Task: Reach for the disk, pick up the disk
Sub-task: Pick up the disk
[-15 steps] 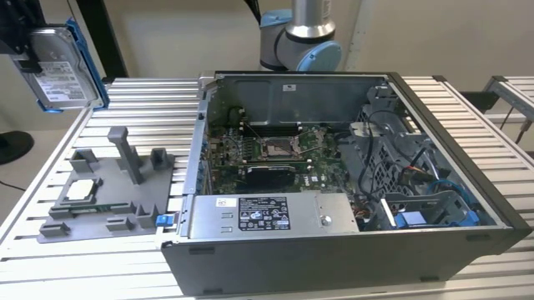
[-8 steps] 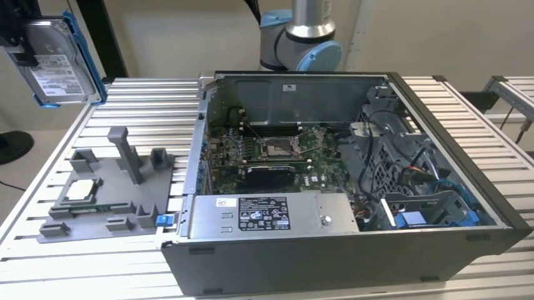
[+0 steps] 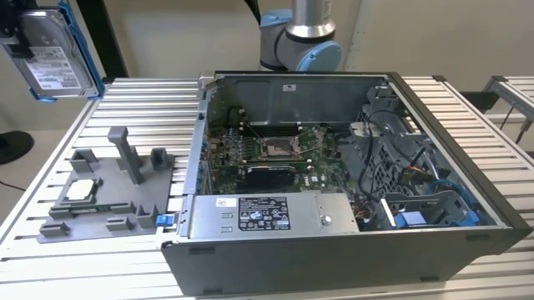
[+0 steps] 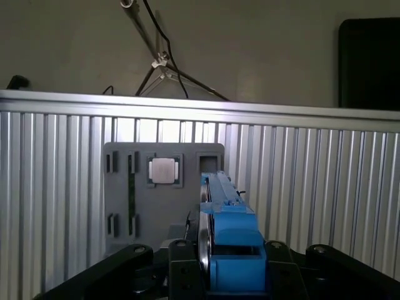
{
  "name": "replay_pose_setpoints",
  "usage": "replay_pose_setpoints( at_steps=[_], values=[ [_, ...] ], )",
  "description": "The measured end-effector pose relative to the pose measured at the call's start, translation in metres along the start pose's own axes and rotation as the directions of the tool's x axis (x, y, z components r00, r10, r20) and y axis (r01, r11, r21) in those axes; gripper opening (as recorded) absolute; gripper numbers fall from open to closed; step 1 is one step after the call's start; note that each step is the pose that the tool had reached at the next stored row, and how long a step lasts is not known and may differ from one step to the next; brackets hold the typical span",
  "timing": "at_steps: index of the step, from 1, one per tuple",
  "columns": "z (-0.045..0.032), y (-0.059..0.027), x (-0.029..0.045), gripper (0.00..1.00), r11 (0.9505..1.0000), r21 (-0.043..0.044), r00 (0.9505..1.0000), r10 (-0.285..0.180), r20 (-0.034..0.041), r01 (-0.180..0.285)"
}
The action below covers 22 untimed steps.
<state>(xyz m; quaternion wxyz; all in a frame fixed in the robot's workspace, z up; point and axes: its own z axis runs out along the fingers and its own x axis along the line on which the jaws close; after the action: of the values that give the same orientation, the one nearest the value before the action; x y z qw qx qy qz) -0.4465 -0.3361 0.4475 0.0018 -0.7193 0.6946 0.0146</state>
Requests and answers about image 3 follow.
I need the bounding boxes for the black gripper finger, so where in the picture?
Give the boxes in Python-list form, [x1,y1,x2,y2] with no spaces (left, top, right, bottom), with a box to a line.
[2,37,37,60]

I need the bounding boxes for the hard disk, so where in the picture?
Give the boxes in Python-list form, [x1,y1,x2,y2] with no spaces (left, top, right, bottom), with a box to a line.
[1,0,105,103]

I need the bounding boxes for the grey metal disk bay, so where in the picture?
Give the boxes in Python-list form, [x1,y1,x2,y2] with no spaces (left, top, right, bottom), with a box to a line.
[336,102,502,232]

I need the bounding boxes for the black round stand foot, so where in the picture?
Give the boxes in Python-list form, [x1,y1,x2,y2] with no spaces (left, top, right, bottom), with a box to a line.
[0,131,34,165]

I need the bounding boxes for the silver CPU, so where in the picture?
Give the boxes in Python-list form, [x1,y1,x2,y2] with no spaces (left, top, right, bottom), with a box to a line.
[65,180,100,201]

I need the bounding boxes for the grey parts rack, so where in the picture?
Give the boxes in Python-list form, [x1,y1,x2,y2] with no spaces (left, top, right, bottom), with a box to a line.
[36,126,176,245]

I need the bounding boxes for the black board power connector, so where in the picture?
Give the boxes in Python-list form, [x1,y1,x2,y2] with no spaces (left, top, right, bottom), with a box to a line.
[227,106,245,126]

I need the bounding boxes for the thin locking lever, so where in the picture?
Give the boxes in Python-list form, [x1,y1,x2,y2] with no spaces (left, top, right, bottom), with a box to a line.
[244,122,264,141]

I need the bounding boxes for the RAM slot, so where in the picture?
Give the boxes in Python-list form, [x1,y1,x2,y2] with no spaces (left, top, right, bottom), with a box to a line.
[248,122,301,130]
[244,158,312,164]

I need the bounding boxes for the silver power supply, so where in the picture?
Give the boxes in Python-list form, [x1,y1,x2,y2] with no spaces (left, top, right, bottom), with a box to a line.
[186,192,360,240]

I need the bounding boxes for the CPU socket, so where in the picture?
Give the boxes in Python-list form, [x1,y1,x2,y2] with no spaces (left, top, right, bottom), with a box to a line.
[260,137,297,160]

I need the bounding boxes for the black graphics card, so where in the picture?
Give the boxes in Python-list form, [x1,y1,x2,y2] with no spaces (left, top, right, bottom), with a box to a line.
[243,164,297,192]

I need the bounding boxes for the metal socket cover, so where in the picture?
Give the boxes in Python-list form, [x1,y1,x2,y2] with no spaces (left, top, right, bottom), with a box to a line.
[293,126,327,149]

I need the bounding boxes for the green motherboard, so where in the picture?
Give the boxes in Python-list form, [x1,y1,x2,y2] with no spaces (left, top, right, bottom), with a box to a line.
[205,124,360,195]

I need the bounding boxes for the open grey PC case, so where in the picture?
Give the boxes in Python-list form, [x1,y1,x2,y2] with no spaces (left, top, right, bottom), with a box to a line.
[160,70,534,296]

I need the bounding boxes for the blue carrier in bay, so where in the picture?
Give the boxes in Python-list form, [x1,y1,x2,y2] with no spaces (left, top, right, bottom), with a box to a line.
[392,211,479,231]

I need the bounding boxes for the metal slat side table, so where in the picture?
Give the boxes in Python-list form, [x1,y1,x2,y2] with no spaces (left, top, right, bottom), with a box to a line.
[483,74,534,126]

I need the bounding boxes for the black upright post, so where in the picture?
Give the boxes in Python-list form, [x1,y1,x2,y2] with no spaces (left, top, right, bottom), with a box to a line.
[72,0,130,79]

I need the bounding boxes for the thin black floor cable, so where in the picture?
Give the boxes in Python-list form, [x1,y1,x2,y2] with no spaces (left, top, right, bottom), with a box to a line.
[0,179,26,192]

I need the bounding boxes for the black wire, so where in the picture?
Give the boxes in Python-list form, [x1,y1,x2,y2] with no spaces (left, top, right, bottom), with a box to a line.
[356,109,412,201]

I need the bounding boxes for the red and yellow wires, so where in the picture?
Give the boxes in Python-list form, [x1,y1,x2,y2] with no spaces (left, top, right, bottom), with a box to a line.
[401,166,431,186]

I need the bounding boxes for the black table bracket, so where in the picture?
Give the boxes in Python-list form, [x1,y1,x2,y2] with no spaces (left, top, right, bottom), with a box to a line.
[460,90,499,114]

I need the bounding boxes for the blue wire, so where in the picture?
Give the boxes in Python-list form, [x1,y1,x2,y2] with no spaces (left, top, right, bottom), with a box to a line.
[428,177,472,214]

